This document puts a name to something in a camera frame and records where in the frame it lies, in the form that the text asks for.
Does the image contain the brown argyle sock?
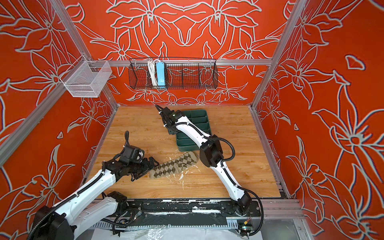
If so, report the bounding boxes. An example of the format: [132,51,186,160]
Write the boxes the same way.
[149,152,199,179]

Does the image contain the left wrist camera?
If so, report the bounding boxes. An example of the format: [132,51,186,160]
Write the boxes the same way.
[120,146,145,164]

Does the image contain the green divided tray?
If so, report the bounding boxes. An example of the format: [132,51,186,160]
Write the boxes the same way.
[175,109,213,152]

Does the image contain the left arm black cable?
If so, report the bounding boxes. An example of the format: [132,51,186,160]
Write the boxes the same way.
[26,130,133,240]

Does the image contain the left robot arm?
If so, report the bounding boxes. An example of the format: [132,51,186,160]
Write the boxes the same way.
[27,146,159,240]

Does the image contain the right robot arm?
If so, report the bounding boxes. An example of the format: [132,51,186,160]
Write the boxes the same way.
[155,105,252,215]

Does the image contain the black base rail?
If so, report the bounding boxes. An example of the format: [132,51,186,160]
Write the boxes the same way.
[127,199,261,218]

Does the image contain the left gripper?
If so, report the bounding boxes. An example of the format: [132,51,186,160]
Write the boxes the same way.
[130,155,161,177]

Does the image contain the light blue box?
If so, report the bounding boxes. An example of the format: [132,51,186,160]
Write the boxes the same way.
[156,62,166,89]

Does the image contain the black wire wall basket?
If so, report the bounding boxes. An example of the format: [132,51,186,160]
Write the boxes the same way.
[128,57,219,90]

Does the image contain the clear plastic wall bin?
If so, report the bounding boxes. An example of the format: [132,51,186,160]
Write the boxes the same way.
[60,61,112,98]

